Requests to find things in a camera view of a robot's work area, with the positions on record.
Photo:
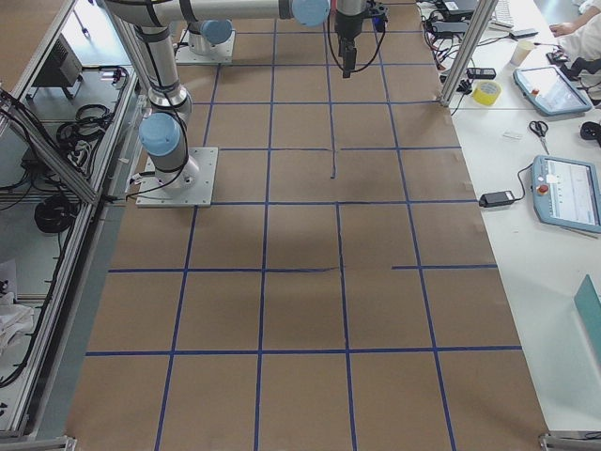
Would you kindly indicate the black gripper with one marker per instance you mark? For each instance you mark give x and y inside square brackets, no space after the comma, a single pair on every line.
[347,24]

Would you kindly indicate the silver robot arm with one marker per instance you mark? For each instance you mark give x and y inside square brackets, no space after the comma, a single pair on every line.
[168,96]

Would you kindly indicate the black remote device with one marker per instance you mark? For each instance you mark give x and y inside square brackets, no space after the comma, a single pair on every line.
[481,73]

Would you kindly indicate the yellow tape roll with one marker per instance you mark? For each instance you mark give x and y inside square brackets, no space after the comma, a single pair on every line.
[486,92]

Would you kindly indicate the white paper cup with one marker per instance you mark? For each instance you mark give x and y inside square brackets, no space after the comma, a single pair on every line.
[521,52]

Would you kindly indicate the far teach pendant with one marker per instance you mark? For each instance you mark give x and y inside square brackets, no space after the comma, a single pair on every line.
[550,92]

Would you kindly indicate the teach pendant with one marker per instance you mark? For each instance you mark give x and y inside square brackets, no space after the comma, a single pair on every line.
[550,92]
[566,193]

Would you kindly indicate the black scissors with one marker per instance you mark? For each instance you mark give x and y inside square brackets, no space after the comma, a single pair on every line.
[540,129]

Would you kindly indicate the black power brick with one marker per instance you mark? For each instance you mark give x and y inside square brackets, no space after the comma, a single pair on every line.
[496,199]

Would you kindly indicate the person in white coat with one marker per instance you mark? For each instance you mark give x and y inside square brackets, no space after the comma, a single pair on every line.
[581,37]

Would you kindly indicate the near teach pendant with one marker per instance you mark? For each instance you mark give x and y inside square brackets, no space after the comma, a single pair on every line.
[566,193]

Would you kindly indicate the grey control box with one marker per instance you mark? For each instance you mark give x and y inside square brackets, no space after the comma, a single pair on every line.
[61,69]

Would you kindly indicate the teal board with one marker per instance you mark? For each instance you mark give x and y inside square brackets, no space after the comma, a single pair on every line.
[587,303]

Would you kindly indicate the aluminium side frame post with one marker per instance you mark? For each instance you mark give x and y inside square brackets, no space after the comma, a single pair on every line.
[478,25]

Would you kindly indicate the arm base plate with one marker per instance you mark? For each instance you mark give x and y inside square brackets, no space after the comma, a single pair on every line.
[193,49]
[193,187]

